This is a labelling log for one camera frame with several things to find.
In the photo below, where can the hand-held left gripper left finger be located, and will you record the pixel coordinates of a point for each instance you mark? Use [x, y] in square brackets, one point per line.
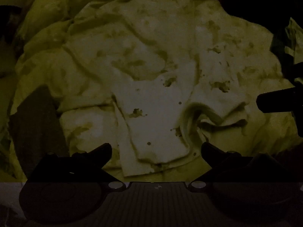
[99, 155]

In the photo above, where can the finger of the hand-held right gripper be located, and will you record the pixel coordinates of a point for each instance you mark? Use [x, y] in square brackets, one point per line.
[274, 101]

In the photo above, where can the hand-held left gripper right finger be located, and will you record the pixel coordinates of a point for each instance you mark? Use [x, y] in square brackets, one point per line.
[213, 155]

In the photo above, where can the white printed small garment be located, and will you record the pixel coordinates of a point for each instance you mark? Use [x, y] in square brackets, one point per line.
[153, 113]

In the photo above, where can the dark cloth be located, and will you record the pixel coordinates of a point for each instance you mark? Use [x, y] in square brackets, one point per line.
[35, 127]

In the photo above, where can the pale printed bed blanket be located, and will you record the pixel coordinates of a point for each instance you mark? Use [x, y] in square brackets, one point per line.
[71, 52]

